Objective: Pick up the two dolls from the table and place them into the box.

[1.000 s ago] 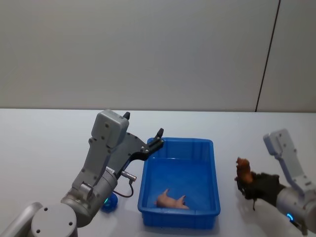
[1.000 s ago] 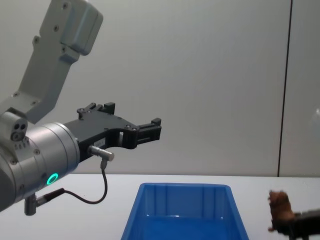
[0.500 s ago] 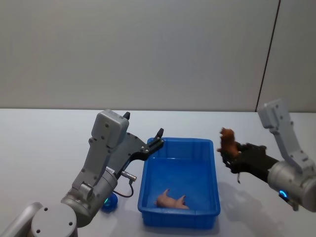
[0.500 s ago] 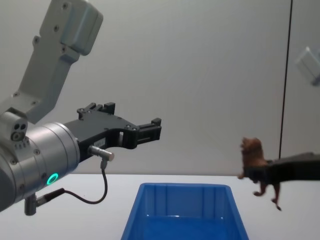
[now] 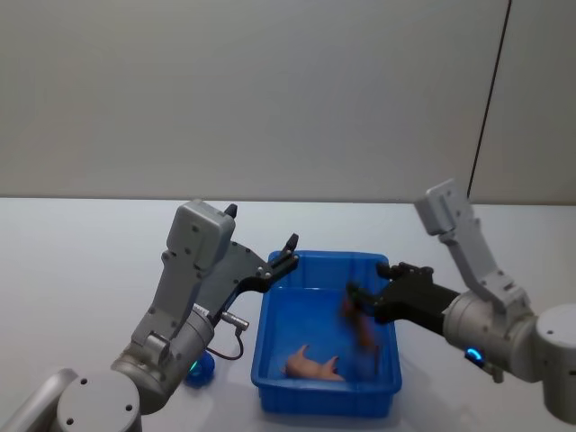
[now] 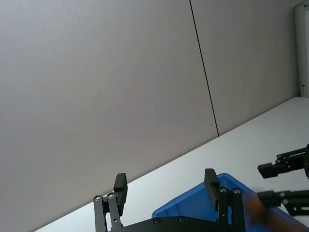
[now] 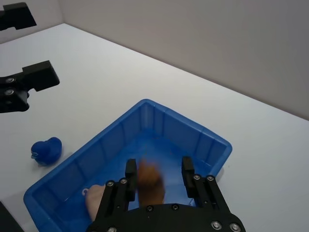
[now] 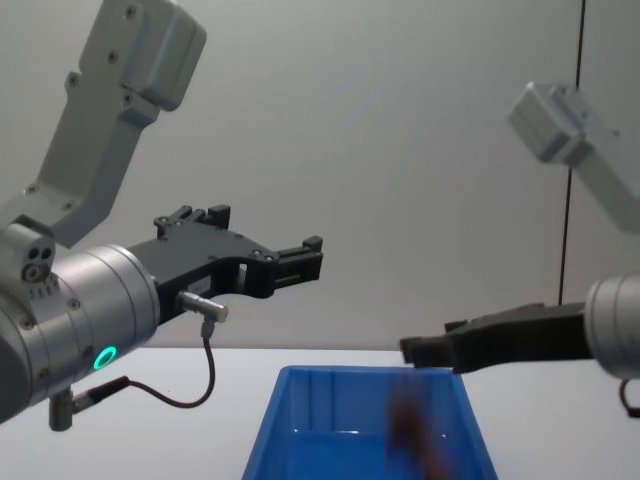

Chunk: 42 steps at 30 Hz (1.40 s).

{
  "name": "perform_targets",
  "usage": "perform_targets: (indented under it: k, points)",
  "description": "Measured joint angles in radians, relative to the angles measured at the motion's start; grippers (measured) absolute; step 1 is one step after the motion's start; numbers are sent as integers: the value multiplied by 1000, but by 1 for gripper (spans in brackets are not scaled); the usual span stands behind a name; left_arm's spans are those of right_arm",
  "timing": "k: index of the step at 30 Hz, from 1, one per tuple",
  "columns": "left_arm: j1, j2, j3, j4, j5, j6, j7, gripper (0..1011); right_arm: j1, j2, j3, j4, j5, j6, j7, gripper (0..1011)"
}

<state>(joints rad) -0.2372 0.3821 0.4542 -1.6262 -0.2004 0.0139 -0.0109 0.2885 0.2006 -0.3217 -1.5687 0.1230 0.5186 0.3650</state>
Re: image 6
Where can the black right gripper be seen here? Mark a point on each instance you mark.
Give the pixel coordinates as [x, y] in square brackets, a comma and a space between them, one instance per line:
[307, 164]

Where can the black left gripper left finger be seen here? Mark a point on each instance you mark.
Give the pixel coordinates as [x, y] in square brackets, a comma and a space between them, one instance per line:
[120, 193]

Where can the white door frame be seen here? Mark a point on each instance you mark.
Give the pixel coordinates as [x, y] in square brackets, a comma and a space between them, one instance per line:
[301, 48]

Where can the blue plastic bin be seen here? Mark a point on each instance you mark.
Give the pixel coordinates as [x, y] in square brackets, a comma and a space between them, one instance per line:
[190, 203]

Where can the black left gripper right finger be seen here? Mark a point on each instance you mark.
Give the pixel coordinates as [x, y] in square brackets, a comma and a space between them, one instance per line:
[211, 191]

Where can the brown wooden stick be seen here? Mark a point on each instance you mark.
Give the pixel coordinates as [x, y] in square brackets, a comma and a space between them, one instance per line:
[256, 212]

